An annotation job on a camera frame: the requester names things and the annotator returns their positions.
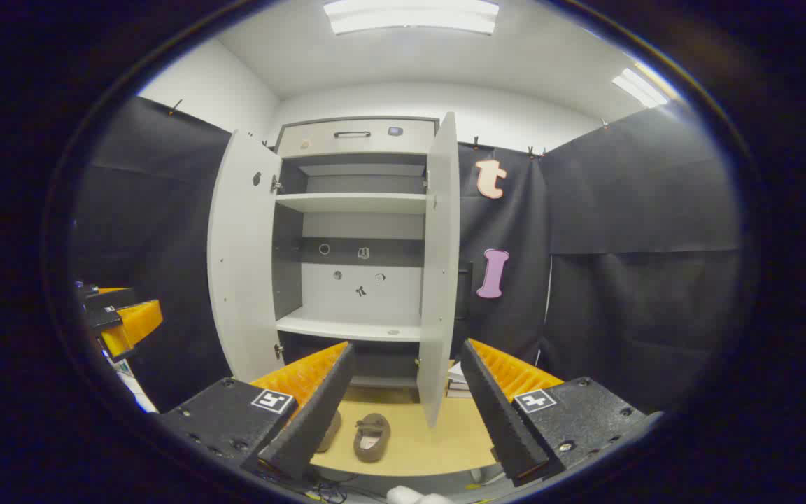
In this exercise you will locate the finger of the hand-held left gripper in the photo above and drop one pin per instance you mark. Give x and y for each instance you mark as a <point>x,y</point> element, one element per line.
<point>133,325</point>
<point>109,299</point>

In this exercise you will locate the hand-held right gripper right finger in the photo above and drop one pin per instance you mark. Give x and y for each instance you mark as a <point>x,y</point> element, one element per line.
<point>497,413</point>

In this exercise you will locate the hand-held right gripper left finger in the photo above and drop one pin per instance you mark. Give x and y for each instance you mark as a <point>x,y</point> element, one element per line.
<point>319,413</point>

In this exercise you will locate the brown fuzzy shoe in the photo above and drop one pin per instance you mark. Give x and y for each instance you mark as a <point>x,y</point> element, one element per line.
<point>331,434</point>
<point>371,437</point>

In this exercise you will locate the white cabinet door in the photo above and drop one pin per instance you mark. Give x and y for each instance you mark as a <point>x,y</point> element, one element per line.
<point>242,245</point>
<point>439,280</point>

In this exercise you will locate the white shoe cabinet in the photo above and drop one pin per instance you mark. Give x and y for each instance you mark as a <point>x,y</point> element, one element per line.
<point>354,203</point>

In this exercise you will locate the beige cabinet drawer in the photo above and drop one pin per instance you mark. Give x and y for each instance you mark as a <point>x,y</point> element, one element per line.
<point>319,140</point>

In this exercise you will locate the dark thin book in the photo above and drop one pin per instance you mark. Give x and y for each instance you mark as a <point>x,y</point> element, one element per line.
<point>459,392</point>

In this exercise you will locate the white portrait cover book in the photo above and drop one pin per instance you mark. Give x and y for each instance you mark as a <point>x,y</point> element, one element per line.
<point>459,372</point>

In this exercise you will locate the black metal rack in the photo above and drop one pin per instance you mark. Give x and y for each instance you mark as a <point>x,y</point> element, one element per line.
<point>466,294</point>

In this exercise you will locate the black backdrop cloth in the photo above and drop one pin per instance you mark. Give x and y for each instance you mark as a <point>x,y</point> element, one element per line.
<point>620,210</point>

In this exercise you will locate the narrow ceiling light panel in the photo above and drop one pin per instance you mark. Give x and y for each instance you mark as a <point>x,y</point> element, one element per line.
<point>639,87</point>

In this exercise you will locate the large ceiling light panel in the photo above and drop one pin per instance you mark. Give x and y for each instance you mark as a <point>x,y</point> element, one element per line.
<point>410,17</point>

